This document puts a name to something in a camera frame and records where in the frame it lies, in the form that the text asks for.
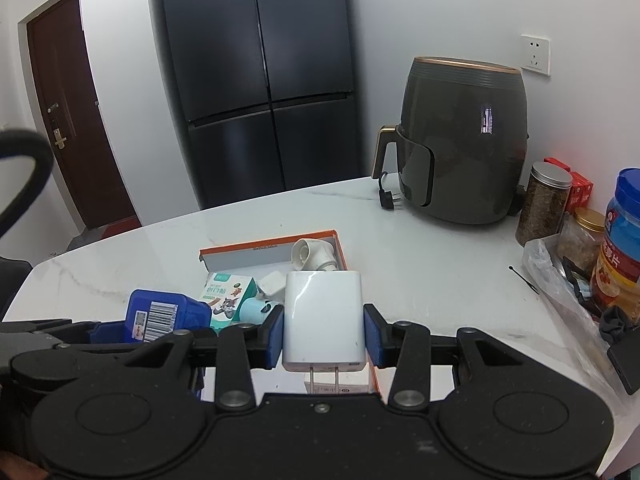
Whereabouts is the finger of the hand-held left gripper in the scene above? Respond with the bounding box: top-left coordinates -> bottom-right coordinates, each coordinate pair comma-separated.
0,317 -> 127,349

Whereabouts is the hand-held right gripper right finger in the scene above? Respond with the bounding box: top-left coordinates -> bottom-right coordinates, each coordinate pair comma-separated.
363,303 -> 532,408

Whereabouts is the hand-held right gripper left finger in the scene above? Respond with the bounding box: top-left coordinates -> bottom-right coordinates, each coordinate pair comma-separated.
112,304 -> 285,409

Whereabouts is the light blue toothpick holder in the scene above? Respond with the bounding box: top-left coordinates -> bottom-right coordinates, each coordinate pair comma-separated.
235,296 -> 284,327

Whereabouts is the white square charger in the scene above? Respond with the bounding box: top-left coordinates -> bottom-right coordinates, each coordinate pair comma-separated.
281,270 -> 369,394

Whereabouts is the blue tin box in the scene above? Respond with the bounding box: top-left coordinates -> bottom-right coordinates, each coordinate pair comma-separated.
124,289 -> 212,344

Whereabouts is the green and white bandage box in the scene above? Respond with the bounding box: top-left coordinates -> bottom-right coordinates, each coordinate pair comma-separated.
202,272 -> 259,334

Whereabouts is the orange and white cardboard box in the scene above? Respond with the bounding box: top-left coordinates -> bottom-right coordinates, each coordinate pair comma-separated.
199,229 -> 385,403

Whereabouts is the small white charger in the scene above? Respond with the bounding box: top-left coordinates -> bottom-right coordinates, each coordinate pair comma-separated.
257,271 -> 286,297

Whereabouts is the grey chair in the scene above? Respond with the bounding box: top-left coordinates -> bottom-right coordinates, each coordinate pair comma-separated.
0,257 -> 34,321

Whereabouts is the white round plug adapter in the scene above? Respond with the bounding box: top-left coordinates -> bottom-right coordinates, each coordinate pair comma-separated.
291,238 -> 337,272

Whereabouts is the red doormat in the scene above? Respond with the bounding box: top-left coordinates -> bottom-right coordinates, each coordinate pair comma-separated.
100,215 -> 142,239

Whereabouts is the black cotton swab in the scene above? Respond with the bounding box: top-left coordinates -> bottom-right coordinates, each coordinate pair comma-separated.
508,266 -> 540,295

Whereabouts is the clear plastic bag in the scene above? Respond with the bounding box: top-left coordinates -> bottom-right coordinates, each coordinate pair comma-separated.
522,235 -> 640,413

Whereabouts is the brass door lock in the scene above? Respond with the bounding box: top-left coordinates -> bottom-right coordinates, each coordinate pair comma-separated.
47,102 -> 69,150

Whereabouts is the dark grey air fryer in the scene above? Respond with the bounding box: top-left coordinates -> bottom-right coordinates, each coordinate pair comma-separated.
371,56 -> 531,226

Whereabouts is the black clip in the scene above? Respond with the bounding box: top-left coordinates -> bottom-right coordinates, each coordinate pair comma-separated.
562,257 -> 604,319

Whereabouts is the glass jar with metal lid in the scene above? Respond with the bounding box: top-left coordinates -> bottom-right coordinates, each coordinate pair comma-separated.
515,160 -> 574,249

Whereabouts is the dark brown door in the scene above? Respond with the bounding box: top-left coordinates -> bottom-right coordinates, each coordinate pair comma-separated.
25,0 -> 141,232

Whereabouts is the jar with gold lid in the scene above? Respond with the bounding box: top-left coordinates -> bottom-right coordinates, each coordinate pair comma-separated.
557,207 -> 609,282

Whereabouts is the black cloth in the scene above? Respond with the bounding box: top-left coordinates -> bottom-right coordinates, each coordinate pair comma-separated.
600,307 -> 634,344

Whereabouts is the black flat device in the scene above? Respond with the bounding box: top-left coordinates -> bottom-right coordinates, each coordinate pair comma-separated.
606,332 -> 640,396

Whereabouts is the plastic jar with blue lid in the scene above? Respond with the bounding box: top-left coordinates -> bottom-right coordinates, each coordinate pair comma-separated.
590,167 -> 640,329

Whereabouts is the black refrigerator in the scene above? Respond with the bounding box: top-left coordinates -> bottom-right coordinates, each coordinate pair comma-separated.
145,0 -> 365,211

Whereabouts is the black power plug with cable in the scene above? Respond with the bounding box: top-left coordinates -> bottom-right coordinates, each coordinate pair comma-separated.
377,172 -> 403,211

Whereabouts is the black cable loop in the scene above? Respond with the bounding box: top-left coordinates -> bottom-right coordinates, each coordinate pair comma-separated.
0,129 -> 55,239

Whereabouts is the white wall socket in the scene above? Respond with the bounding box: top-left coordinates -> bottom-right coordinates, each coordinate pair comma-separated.
520,34 -> 551,77

